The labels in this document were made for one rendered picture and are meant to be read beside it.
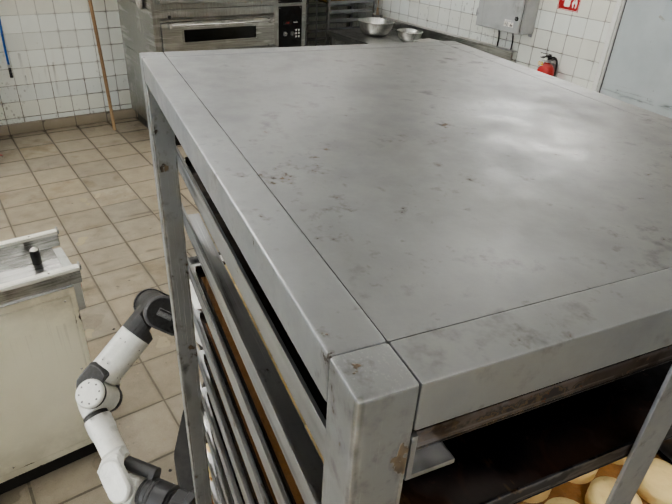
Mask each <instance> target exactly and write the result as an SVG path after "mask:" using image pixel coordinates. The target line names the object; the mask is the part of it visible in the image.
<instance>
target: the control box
mask: <svg viewBox="0 0 672 504"><path fill-rule="evenodd" d="M53 251H54V252H55V254H56V256H57V258H58V259H59V261H60V263H61V264H62V266H63V267H66V266H70V265H72V264H71V262H70V261H69V259H68V257H67V256H66V254H65V253H64V251H63V249H62V248H61V247H59V248H55V249H53ZM73 285H74V290H75V294H76V298H77V303H78V307H79V310H82V309H85V308H86V305H85V300H84V296H83V291H82V287H81V282H80V283H76V284H73Z"/></svg>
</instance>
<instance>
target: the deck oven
mask: <svg viewBox="0 0 672 504"><path fill-rule="evenodd" d="M117 4H118V11H119V19H120V26H121V33H122V40H123V47H124V55H125V62H126V69H127V76H128V83H129V91H130V98H131V105H132V109H134V110H135V111H136V112H137V113H138V119H139V121H140V122H142V123H143V124H144V125H145V126H146V127H147V128H148V120H147V113H146V105H145V97H144V89H143V81H142V73H141V65H140V57H139V53H145V52H163V53H164V52H171V51H197V50H222V49H248V48H274V47H300V46H305V14H306V0H142V4H143V7H142V10H141V9H139V8H138V6H137V4H136V1H135V0H117Z"/></svg>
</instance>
